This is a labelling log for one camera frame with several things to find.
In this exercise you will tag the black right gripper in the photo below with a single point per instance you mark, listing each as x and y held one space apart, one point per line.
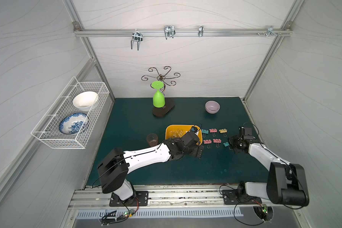
233 143

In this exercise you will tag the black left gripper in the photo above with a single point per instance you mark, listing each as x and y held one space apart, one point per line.
196 150

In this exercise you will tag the teal binder clip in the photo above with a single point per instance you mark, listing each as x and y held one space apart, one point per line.
227 145
204 132

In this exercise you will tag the pink binder clip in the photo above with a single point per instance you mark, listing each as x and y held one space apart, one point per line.
217 142
213 132
207 143

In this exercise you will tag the yellow plastic storage box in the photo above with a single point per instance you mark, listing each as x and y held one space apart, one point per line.
179 130

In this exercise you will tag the yellow binder clip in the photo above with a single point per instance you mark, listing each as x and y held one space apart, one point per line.
223 131

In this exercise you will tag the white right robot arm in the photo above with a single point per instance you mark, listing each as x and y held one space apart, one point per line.
286 184

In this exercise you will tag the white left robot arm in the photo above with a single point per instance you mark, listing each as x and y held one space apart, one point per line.
115 167

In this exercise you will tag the small brown glass cup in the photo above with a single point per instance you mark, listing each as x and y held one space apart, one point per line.
152 139

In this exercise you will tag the lilac ceramic bowl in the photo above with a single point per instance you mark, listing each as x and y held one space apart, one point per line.
212 107

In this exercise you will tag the green plastic goblet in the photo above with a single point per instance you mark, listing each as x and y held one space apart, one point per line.
158 97

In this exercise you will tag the white ceramic bowl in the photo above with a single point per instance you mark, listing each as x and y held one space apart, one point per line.
84 101

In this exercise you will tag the metal loop hook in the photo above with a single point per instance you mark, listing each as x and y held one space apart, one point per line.
169 32

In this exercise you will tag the small metal hook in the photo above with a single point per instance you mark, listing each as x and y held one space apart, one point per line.
200 31

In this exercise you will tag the blue patterned ceramic plate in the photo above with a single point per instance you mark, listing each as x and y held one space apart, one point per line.
73 123

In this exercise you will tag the metal double hook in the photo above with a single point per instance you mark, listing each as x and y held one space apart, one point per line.
137 38

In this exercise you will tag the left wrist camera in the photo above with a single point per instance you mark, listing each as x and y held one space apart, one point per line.
191 138

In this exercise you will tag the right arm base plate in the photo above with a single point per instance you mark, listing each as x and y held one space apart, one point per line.
233 197

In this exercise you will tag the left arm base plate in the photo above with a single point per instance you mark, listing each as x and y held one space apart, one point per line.
139 198

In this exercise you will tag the metal bracket hook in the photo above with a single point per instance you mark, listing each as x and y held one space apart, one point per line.
270 33

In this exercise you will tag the white wire wall basket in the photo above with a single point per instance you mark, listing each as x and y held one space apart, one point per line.
47 130

